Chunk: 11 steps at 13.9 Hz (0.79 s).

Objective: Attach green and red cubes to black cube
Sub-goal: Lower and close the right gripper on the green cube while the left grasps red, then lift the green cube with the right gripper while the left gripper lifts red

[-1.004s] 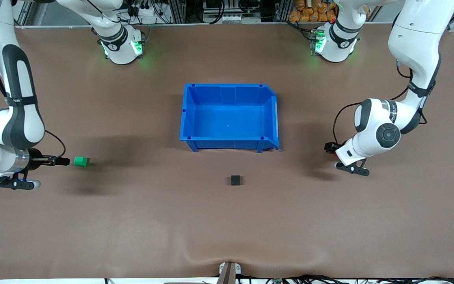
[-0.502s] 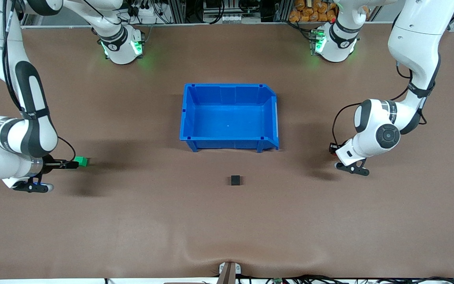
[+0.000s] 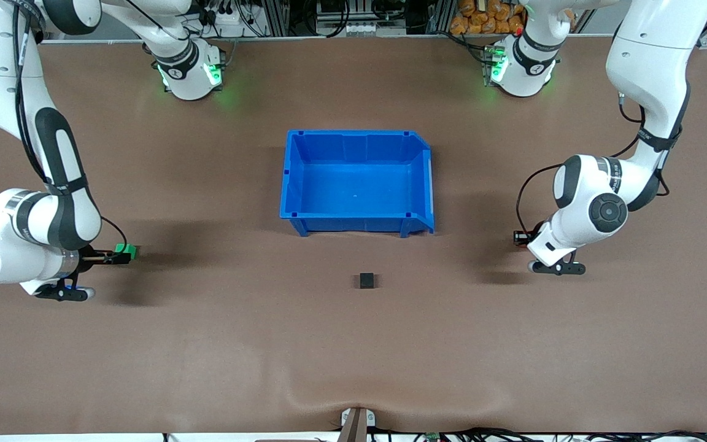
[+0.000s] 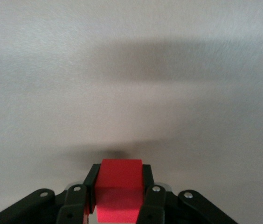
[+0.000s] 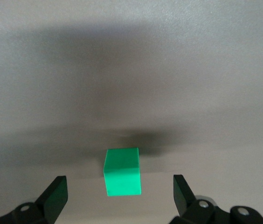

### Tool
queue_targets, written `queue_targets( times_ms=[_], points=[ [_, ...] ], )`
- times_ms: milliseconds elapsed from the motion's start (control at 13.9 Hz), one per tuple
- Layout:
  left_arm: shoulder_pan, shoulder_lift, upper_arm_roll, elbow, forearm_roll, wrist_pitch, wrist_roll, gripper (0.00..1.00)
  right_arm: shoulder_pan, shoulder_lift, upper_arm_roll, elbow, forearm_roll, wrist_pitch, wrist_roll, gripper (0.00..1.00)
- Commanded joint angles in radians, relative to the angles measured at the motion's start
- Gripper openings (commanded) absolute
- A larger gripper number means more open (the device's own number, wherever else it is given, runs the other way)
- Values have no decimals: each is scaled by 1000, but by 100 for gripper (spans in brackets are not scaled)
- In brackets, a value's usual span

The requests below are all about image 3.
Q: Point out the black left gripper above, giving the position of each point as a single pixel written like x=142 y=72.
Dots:
x=532 y=236

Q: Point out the blue plastic storage bin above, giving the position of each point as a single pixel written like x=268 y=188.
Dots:
x=356 y=184

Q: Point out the white power strip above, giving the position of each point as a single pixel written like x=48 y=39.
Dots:
x=361 y=28

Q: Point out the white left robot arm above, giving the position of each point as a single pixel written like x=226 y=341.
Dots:
x=599 y=202

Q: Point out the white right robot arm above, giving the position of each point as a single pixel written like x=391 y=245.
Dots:
x=53 y=202

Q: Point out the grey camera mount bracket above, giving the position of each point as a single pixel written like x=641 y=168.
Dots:
x=357 y=423

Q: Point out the brown table mat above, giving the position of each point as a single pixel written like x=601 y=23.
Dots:
x=267 y=344

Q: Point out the green cube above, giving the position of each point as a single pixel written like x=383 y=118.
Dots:
x=127 y=249

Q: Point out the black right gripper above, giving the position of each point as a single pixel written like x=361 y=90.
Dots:
x=88 y=256

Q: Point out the black cube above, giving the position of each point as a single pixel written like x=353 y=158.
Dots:
x=366 y=280

